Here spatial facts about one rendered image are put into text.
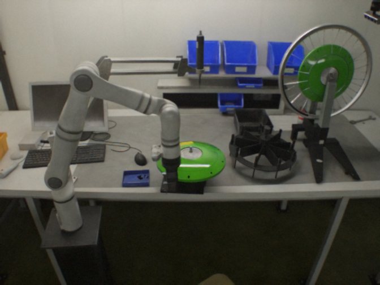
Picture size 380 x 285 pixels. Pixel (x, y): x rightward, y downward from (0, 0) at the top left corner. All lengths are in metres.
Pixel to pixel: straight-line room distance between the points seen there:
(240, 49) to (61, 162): 1.40
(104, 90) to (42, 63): 1.39
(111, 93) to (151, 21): 1.13
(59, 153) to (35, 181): 0.54
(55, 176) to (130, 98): 0.42
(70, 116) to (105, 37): 1.14
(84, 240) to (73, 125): 0.52
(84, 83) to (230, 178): 0.85
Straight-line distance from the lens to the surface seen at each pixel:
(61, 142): 1.13
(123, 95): 1.03
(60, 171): 1.20
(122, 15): 2.11
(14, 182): 1.72
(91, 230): 1.41
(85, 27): 2.19
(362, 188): 1.67
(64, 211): 1.34
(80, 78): 1.00
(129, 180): 1.52
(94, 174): 1.61
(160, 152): 1.16
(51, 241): 1.42
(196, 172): 1.28
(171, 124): 1.07
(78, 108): 1.10
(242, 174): 1.56
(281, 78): 1.61
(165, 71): 1.46
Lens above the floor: 1.84
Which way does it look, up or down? 31 degrees down
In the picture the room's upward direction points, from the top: straight up
